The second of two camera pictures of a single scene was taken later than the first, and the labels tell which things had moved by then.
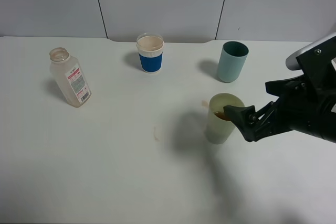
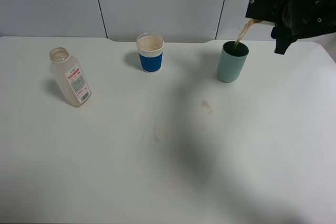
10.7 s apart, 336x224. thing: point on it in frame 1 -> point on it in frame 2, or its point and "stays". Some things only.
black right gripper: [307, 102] -> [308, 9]
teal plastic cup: [232, 61] stays
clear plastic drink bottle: [69, 74] stays
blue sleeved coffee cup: [150, 46] stays
